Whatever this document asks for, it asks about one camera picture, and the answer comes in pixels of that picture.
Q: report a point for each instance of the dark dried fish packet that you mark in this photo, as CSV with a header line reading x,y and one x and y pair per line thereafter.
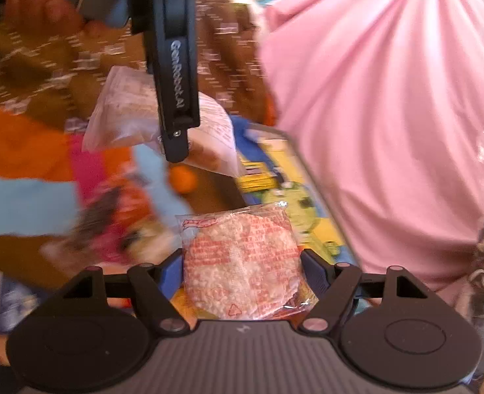
x,y
113,210

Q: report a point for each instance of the white translucent snack bag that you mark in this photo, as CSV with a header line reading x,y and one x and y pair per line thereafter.
x,y
126,114

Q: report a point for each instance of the round pink rice cake packet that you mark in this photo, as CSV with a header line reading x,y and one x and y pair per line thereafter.
x,y
243,264

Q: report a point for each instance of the person's left hand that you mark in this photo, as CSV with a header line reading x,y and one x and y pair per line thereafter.
x,y
49,18

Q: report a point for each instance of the blue calcium tablet sachet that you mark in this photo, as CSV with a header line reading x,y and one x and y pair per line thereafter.
x,y
16,302

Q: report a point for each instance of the yellow snack bar packet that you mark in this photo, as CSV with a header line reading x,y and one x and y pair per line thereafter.
x,y
259,172

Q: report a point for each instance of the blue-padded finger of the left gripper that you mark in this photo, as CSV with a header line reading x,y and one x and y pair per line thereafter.
x,y
175,145

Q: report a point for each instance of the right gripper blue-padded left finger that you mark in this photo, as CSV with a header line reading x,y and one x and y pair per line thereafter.
x,y
153,286

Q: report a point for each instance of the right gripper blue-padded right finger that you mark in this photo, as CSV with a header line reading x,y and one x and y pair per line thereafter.
x,y
335,286

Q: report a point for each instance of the grey tray with frog drawing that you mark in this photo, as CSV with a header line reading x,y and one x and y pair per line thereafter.
x,y
308,212

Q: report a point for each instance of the small orange mandarin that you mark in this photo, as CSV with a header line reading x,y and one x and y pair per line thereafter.
x,y
182,179

